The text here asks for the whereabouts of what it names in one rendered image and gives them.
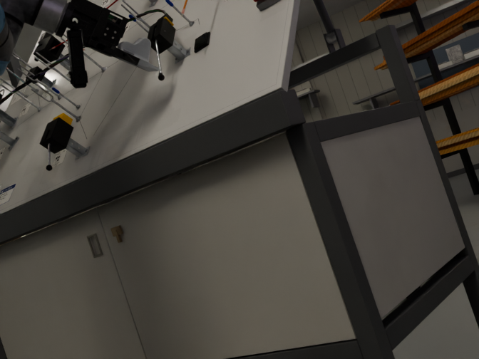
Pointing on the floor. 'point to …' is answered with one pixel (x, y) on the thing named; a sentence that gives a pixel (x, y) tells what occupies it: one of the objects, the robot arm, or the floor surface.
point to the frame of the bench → (368, 314)
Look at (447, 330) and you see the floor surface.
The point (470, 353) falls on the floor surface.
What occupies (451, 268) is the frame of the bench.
